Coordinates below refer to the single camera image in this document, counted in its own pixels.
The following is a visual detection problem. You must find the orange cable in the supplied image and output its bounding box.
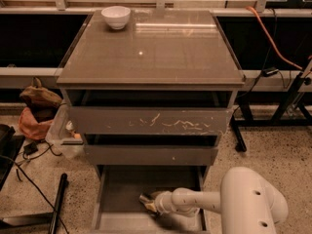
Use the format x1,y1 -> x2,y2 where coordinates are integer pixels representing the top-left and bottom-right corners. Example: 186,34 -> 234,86
245,5 -> 304,72

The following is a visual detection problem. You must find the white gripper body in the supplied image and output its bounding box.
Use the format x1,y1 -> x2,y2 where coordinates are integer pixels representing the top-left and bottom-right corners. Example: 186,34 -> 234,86
154,191 -> 173,214

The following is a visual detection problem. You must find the grey top drawer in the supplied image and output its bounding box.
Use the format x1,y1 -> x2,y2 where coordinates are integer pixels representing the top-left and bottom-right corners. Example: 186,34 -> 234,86
69,106 -> 232,136

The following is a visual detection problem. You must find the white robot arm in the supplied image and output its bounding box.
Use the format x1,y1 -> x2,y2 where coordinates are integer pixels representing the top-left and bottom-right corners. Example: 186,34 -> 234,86
139,167 -> 289,234

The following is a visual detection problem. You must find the black table frame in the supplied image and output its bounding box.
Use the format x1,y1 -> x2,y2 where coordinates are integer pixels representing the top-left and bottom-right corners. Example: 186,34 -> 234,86
230,59 -> 312,152

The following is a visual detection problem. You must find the grey drawer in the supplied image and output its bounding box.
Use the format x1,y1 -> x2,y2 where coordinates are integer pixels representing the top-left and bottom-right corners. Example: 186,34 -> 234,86
90,166 -> 211,234
85,145 -> 217,166
69,106 -> 232,136

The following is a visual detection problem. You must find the clear plastic container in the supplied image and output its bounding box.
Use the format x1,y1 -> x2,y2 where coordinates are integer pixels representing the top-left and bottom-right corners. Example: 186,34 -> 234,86
45,104 -> 84,159

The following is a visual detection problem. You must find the black power adapter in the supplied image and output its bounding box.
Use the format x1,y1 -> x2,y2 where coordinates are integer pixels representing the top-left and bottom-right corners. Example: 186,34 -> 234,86
23,142 -> 38,155

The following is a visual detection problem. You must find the grey bottom drawer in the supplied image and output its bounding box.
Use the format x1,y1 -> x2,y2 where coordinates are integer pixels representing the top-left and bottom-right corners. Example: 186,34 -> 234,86
90,166 -> 211,234

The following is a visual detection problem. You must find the grey middle drawer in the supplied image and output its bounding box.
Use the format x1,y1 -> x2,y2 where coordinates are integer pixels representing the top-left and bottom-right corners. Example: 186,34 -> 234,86
85,145 -> 217,166

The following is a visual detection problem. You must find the orange cloth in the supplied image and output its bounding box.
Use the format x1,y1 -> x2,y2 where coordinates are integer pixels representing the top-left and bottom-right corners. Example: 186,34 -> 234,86
19,107 -> 53,140

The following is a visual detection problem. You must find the white ceramic bowl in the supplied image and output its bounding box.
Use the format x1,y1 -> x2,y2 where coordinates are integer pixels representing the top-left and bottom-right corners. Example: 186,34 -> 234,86
101,6 -> 131,29

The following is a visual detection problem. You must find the black metal stand leg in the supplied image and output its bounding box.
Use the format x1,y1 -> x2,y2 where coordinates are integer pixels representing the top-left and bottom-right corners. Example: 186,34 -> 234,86
0,174 -> 68,234

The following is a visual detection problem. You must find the black bin left edge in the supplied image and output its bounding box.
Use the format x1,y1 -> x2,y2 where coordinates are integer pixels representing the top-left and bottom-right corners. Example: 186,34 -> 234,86
0,124 -> 25,190

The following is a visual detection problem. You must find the black floor cable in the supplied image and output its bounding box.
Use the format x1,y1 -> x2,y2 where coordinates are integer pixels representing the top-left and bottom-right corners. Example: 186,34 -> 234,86
0,141 -> 70,234

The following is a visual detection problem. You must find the grey drawer cabinet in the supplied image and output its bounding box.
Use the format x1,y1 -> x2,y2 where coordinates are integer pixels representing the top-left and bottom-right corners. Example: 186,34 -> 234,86
56,9 -> 246,180

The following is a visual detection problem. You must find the brown cloth bag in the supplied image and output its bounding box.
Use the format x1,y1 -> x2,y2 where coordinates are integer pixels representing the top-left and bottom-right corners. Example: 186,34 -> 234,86
19,77 -> 62,108

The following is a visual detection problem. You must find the black box on rail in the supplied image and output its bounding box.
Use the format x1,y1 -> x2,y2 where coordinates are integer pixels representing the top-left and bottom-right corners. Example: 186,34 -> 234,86
261,67 -> 279,77

